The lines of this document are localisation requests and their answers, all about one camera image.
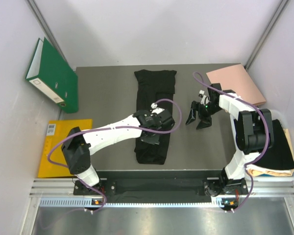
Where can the white plastic basket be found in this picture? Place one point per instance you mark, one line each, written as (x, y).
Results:
(235, 167)

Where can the black printed t-shirt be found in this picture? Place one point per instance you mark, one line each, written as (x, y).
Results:
(153, 86)

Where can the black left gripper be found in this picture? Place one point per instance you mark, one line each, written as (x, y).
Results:
(151, 140)

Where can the folded black t-shirt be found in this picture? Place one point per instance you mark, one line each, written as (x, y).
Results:
(279, 156)

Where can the grey slotted cable duct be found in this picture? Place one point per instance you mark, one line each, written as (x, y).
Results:
(92, 203)

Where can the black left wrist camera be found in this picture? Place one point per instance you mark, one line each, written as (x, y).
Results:
(162, 117)

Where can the green lever arch binder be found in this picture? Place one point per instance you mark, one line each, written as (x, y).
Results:
(53, 76)

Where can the pink paper folder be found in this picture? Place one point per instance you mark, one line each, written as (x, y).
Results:
(236, 78)

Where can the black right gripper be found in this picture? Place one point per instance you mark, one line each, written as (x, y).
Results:
(205, 122)

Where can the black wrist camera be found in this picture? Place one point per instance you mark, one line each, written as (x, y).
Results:
(212, 94)
(162, 117)

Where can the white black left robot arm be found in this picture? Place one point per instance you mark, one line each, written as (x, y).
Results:
(143, 124)

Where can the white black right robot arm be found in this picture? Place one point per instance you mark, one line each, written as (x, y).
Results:
(252, 129)

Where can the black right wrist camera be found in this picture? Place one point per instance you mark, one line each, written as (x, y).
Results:
(212, 94)

